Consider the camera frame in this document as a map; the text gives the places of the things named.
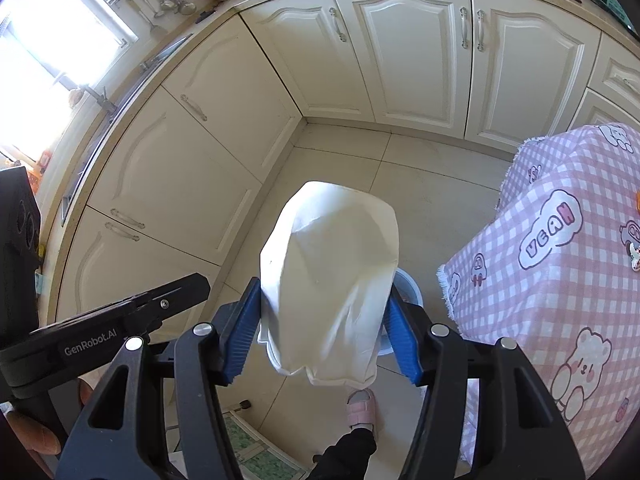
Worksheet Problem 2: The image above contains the white cloth bag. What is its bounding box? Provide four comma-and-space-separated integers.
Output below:
257, 181, 401, 388

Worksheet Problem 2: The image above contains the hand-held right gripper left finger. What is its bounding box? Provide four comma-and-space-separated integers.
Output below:
54, 277, 264, 480

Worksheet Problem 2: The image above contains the kitchen window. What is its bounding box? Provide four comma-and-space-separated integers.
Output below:
0, 0, 140, 91

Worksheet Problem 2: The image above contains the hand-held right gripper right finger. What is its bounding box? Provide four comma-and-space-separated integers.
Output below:
382, 295, 587, 480

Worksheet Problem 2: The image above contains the steel kitchen sink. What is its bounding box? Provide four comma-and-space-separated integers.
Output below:
60, 32, 196, 223

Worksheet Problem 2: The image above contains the orange plastic object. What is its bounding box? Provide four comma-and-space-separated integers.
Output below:
27, 149, 55, 196

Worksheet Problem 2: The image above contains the pink slipper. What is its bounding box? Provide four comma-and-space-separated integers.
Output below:
346, 387, 377, 433

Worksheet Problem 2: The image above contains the person's left hand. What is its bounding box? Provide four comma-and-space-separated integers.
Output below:
0, 401, 62, 458

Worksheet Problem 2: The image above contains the pink checked tablecloth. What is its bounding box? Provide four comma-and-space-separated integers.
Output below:
437, 124, 640, 480

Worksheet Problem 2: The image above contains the light blue plastic bin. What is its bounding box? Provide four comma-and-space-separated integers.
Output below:
377, 266, 426, 359

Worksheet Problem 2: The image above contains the green patterned floor mat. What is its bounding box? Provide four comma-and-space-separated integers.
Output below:
220, 407, 306, 480

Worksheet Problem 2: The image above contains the green kitchen appliance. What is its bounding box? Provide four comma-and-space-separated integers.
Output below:
595, 0, 638, 31

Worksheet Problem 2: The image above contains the row of cream cabinet doors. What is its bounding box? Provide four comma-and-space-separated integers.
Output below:
56, 0, 640, 333

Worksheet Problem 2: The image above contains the steel faucet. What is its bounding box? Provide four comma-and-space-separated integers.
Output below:
75, 82, 117, 117

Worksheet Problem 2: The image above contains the person's left leg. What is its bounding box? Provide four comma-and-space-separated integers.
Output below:
310, 427, 378, 480

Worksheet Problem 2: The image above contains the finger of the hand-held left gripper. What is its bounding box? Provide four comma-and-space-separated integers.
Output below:
120, 272, 211, 338

